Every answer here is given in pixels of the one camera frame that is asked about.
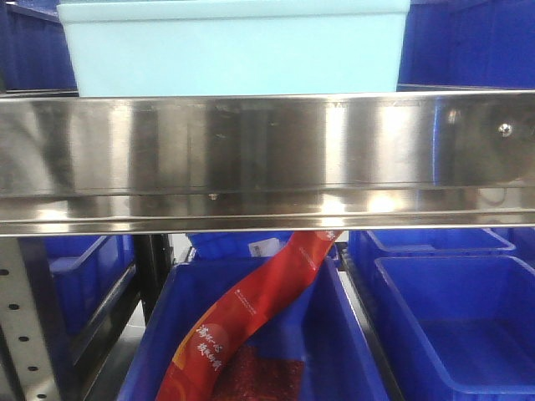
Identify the light teal plastic bin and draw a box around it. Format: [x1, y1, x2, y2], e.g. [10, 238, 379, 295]
[58, 1, 410, 97]

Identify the right shelf steel beam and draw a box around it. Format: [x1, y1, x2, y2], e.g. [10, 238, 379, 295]
[1, 90, 534, 236]

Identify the blue bin upper right shelf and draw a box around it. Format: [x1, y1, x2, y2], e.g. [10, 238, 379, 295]
[398, 1, 534, 89]

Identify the blue bin shelf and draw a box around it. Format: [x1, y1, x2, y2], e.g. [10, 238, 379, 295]
[398, 1, 534, 89]
[1, 1, 76, 91]

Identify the blue bin upper left shelf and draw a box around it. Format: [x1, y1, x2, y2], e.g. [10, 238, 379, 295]
[1, 1, 76, 91]

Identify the perforated steel shelf upright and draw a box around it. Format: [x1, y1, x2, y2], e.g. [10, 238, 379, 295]
[1, 237, 79, 400]

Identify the blue bin behind snack bin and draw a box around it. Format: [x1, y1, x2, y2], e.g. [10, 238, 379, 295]
[186, 231, 339, 262]

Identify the blue bin lower right rear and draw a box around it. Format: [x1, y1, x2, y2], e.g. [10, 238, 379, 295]
[348, 228, 518, 272]

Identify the blue bin with snack bag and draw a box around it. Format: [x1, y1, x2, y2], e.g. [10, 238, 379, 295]
[118, 257, 388, 400]

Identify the red snack bag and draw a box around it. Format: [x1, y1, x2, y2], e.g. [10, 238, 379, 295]
[155, 230, 342, 400]

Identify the blue bin lower left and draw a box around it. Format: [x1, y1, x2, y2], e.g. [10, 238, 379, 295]
[43, 235, 135, 336]

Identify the blue bin lower right front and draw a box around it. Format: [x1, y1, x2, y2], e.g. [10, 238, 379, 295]
[373, 256, 534, 400]

